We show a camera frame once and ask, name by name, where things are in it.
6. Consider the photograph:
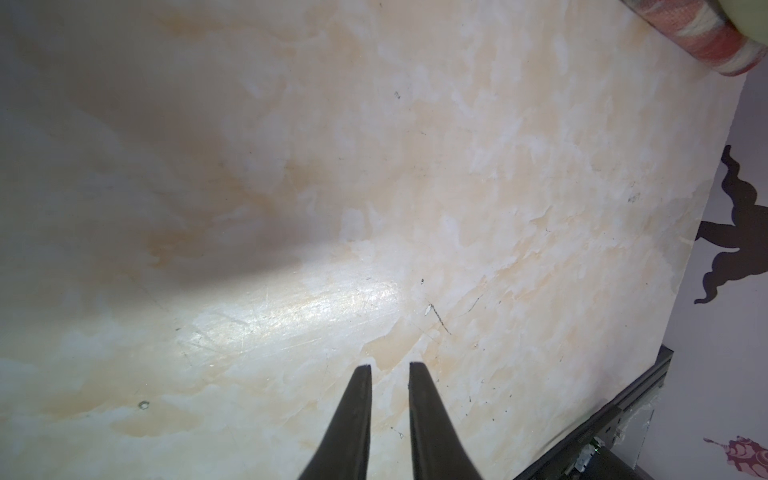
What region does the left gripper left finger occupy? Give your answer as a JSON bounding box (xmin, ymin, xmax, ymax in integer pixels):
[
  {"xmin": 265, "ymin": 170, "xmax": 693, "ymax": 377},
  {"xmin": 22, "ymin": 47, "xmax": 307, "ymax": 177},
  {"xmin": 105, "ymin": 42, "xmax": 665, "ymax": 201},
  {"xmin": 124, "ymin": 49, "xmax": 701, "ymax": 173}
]
[{"xmin": 299, "ymin": 365, "xmax": 372, "ymax": 480}]

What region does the red plaid skirt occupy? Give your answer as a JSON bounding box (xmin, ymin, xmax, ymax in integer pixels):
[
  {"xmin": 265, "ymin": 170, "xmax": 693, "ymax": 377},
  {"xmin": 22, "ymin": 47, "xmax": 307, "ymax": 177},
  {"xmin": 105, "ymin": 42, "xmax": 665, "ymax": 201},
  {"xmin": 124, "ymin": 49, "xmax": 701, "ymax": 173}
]
[{"xmin": 625, "ymin": 0, "xmax": 767, "ymax": 77}]

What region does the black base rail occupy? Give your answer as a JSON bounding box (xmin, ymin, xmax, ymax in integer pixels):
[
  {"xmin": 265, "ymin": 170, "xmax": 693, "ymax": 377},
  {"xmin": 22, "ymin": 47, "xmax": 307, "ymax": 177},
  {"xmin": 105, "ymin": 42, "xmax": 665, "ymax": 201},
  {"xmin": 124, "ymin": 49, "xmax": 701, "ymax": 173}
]
[{"xmin": 517, "ymin": 346, "xmax": 674, "ymax": 479}]

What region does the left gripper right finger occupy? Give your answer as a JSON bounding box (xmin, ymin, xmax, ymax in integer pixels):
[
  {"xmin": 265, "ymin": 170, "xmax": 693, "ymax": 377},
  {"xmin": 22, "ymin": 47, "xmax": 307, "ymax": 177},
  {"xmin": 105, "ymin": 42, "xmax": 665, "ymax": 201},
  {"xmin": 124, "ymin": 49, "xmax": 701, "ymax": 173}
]
[{"xmin": 409, "ymin": 362, "xmax": 481, "ymax": 480}]

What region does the olive green skirt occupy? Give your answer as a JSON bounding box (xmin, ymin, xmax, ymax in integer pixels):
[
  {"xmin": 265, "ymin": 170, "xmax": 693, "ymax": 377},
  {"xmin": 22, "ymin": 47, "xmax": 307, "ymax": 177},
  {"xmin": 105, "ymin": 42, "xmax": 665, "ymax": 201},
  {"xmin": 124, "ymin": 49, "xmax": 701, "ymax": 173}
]
[{"xmin": 719, "ymin": 0, "xmax": 768, "ymax": 45}]

